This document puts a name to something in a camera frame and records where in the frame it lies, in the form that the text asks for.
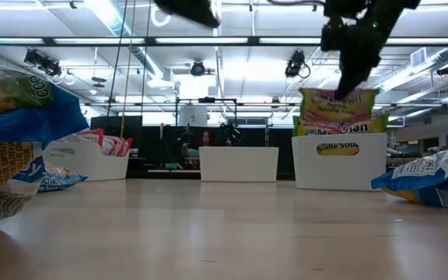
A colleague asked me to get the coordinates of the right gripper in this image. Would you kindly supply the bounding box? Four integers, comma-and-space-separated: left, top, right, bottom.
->
334, 17, 385, 100

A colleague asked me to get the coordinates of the white plastic bin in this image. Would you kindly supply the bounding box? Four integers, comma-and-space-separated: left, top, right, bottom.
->
198, 145, 280, 183
291, 132, 389, 192
42, 140, 131, 182

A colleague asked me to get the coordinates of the black overhead light bar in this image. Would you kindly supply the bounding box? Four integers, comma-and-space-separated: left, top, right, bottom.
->
0, 36, 448, 47

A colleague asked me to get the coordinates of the white air vent grille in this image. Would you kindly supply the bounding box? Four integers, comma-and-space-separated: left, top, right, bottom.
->
410, 47, 428, 68

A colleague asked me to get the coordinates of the black partition panel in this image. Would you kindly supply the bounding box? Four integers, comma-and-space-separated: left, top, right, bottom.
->
89, 115, 144, 149

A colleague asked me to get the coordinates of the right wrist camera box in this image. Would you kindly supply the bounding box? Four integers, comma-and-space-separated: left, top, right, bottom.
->
320, 23, 344, 52

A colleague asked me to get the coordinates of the black hanging cable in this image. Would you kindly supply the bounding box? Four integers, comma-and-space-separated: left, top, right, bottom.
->
106, 0, 130, 117
138, 0, 152, 116

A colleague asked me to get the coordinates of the silver ventilation duct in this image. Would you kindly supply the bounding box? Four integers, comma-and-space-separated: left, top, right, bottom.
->
83, 0, 170, 79

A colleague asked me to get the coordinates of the black metal frame stand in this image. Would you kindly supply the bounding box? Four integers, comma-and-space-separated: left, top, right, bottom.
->
175, 96, 238, 147

